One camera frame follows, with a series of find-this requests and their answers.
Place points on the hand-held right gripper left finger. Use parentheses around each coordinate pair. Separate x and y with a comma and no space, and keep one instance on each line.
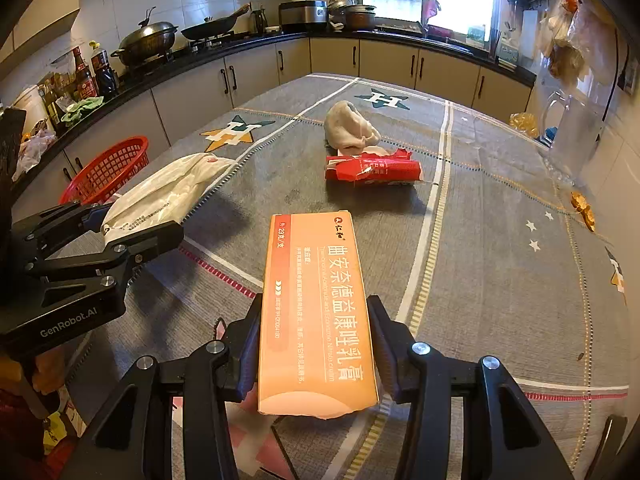
(247,360)

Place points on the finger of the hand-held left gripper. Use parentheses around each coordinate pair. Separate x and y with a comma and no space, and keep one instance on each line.
(145,242)
(65,225)

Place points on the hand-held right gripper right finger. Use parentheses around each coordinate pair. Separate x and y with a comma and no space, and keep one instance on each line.
(387,355)

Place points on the white plastic bag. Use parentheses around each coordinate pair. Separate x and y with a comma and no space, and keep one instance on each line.
(165,190)

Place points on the red plastic mesh basket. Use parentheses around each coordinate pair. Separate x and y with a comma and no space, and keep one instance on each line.
(110,165)

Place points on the orange medicine box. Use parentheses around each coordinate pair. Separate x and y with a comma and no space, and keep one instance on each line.
(315,310)

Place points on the crumpled clear plastic bag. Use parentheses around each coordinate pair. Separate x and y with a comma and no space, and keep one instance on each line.
(32,152)

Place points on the green cloth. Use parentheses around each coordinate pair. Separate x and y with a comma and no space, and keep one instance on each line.
(82,110)

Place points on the white kitchen appliance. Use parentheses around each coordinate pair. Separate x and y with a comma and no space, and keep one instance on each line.
(32,107)

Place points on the grey printed tablecloth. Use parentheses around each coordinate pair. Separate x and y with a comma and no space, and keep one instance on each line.
(475,260)

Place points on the red label sauce bottle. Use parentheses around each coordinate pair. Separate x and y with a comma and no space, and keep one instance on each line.
(85,80)

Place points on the dark bottle yellow cap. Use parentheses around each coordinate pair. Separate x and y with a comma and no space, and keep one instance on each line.
(105,75)

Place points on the red snack packet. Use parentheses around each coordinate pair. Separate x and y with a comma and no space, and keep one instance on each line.
(380,170)

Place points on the kitchen base cabinet unit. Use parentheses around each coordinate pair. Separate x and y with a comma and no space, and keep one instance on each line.
(250,75)

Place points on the steel wok with lid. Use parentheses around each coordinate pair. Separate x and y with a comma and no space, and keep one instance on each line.
(147,40)

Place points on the gas stove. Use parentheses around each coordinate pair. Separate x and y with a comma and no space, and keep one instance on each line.
(210,41)

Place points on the black frying pan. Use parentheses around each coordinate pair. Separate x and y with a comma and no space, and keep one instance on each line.
(210,27)

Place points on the beige crumpled cloth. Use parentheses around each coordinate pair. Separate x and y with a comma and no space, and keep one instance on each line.
(350,127)

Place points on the dark chair back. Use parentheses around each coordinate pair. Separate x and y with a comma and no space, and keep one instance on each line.
(607,445)

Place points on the orange foil wrapper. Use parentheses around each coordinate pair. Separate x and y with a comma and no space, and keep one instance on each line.
(584,212)

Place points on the yellow plastic bag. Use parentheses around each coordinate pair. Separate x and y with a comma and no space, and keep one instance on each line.
(524,125)

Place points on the blue plastic item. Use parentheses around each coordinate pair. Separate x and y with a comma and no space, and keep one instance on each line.
(551,136)

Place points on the steel rice cooker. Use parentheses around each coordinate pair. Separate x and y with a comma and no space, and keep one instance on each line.
(302,17)

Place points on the clear glass pitcher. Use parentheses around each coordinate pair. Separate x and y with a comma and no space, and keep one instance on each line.
(575,135)

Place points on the dark cooking pot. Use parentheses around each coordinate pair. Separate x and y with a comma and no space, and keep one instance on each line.
(359,19)

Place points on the hanging plastic bags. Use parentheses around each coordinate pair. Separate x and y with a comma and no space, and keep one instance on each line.
(570,45)

